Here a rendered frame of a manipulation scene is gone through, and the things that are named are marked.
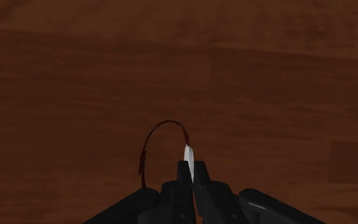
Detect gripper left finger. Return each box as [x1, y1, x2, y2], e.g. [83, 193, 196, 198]
[82, 160, 197, 224]

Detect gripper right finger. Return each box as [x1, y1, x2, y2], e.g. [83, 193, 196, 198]
[193, 160, 327, 224]

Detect white object with red strap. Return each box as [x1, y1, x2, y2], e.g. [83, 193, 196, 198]
[138, 120, 195, 189]

